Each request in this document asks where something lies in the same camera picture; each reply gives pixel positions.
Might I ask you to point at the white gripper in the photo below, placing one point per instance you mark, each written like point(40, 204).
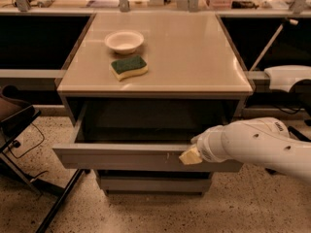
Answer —
point(205, 148)

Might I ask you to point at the grey top drawer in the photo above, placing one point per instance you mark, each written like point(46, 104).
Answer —
point(141, 135)

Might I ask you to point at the grey drawer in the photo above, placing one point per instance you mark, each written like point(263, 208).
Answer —
point(141, 135)
point(133, 184)

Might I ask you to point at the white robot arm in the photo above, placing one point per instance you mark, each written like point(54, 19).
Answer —
point(263, 141)

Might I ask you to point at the grey bottom drawer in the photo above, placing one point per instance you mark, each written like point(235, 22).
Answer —
point(133, 184)

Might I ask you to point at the grey drawer cabinet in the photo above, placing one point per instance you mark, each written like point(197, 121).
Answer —
point(188, 56)

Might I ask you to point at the green yellow sponge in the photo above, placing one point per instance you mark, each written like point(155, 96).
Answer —
point(129, 67)

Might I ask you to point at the white chair armrest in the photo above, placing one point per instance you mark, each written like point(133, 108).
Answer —
point(285, 77)

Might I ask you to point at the white bowl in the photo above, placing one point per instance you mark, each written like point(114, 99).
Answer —
point(124, 41)

